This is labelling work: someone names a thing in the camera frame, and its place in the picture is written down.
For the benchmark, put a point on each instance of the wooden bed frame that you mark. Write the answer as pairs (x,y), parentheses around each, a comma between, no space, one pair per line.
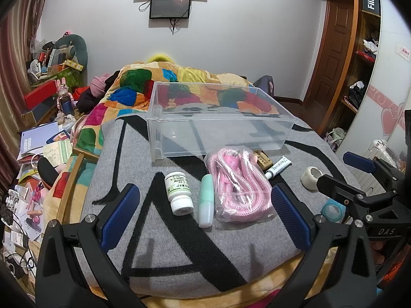
(69,186)

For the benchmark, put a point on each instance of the pink knitted hat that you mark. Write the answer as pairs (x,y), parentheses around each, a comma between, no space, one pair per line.
(99,85)

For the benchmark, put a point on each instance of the brown wooden door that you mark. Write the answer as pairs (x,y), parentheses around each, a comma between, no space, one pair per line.
(334,45)

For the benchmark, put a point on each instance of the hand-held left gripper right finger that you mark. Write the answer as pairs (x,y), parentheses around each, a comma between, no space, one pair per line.
(290,215)

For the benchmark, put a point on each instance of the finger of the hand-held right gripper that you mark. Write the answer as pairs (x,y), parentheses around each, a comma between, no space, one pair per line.
(359,162)
(340,187)

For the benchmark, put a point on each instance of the mint green plastic bottle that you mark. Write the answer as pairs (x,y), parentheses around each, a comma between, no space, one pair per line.
(206,205)

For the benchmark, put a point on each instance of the white sliding door pink hearts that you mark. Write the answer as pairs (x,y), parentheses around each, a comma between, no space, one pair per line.
(385,80)

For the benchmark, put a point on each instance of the white tape roll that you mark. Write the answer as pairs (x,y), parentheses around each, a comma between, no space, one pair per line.
(306,180)

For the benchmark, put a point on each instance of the small black wall monitor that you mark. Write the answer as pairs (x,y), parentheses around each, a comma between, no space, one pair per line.
(170,5)

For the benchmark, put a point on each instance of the white medicine bottle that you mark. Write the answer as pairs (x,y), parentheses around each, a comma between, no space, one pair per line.
(176,187)

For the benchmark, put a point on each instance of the grey blanket with black pattern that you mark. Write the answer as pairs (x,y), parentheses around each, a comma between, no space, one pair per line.
(179,250)

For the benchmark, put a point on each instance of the small brown box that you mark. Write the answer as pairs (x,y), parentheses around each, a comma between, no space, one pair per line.
(264,161)

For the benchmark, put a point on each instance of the black slipper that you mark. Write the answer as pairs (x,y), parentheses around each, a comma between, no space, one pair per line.
(48,171)

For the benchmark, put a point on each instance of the white handbag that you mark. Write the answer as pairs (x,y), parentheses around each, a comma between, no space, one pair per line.
(337,138)

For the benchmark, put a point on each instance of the person's right hand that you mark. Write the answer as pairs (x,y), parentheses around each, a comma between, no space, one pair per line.
(378,253)

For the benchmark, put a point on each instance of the dark clothing pile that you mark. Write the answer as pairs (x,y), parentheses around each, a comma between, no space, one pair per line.
(85,101)

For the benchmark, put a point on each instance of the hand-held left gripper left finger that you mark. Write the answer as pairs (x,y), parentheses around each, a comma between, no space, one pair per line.
(120,215)

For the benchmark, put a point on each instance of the green neck pillow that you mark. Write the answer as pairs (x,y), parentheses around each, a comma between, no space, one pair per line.
(80,49)

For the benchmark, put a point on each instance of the dark backpack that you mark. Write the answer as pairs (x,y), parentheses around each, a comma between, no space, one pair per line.
(266,85)

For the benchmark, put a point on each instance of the colourful patchwork blanket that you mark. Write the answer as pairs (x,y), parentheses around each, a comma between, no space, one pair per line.
(135,81)

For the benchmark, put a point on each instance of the blue and white booklet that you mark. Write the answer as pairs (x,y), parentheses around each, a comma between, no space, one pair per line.
(37,139)

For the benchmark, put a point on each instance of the pink bunny toy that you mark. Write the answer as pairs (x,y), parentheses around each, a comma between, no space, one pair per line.
(62,89)

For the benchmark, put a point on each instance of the white ointment tube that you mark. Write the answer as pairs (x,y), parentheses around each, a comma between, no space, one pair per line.
(279,166)

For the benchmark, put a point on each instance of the wooden wardrobe shelves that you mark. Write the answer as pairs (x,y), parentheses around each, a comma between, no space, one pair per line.
(364,70)

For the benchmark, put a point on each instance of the red box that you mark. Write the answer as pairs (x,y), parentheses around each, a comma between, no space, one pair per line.
(40,93)

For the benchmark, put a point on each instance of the yellow plush pillow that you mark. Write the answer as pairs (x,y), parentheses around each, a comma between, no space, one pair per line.
(160,58)

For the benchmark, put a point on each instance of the clear plastic storage bin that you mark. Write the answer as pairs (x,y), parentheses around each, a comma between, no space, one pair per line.
(192,131)

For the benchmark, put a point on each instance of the pink curtain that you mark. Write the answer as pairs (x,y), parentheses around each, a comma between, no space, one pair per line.
(16,70)

